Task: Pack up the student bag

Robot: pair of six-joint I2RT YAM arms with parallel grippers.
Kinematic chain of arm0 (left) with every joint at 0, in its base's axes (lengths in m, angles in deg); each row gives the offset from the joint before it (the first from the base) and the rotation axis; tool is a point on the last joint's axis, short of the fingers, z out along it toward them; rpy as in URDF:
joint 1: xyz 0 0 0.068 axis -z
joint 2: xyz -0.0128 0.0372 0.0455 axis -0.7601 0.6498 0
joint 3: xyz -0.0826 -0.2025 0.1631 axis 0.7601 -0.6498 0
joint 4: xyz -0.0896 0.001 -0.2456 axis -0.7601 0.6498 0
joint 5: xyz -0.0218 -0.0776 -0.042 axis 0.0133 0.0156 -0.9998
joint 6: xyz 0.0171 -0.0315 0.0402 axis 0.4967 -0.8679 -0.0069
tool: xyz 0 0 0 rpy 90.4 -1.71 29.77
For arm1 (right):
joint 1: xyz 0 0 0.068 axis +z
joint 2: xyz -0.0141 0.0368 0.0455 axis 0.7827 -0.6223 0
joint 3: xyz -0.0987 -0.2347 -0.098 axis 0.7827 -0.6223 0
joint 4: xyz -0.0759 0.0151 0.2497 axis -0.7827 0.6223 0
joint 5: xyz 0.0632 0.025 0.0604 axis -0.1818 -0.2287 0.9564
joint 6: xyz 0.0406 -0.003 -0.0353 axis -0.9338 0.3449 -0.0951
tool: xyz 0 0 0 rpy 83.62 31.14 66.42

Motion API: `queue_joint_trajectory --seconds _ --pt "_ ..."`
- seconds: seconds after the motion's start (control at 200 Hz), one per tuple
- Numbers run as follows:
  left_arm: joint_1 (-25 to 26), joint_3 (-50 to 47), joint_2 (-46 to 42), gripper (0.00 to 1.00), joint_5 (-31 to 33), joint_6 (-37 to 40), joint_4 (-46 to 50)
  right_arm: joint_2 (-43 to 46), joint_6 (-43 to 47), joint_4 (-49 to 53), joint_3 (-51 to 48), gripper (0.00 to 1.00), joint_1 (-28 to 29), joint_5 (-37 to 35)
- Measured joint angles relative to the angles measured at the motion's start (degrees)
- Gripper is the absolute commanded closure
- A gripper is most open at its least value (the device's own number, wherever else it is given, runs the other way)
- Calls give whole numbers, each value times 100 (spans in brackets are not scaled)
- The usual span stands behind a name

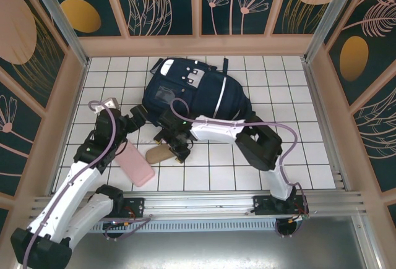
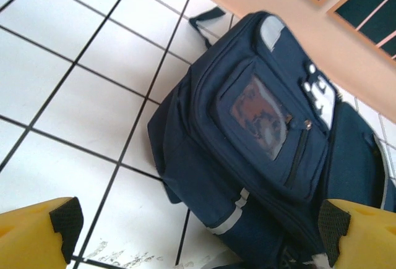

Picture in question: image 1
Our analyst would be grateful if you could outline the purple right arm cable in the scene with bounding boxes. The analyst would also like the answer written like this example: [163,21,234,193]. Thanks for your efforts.
[169,97,310,239]

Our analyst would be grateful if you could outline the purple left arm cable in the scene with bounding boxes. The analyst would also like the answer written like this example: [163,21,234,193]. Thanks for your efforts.
[23,100,152,267]

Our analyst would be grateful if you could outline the pink pencil case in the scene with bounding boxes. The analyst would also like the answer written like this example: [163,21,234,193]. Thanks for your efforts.
[114,140,155,187]

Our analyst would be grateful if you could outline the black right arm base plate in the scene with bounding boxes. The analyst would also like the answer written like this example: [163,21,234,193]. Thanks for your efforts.
[252,194,310,217]

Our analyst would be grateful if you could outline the aluminium frame post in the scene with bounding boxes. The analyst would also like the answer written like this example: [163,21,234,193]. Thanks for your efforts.
[26,0,91,66]
[302,0,361,63]

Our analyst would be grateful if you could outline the tan fabric glasses case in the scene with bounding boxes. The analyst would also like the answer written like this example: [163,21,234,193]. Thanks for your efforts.
[145,145,174,164]

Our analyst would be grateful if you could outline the navy blue backpack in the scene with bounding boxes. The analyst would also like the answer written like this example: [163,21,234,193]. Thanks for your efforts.
[142,58,264,127]

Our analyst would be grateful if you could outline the aluminium side rail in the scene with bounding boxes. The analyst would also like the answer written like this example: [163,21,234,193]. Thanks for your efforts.
[301,58,352,193]

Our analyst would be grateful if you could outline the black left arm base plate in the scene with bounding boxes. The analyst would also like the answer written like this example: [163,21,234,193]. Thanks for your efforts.
[120,196,146,219]

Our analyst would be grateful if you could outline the grey metal sheet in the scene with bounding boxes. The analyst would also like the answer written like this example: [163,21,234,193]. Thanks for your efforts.
[30,232,369,269]

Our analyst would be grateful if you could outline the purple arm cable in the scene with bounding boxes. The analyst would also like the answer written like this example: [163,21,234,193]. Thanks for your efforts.
[23,100,152,267]
[169,97,310,239]

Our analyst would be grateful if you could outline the slotted metal cable tray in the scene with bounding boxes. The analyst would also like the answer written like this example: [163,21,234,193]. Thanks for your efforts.
[89,218,363,234]

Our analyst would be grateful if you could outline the aluminium mounting rail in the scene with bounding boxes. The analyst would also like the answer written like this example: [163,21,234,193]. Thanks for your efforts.
[29,190,369,220]

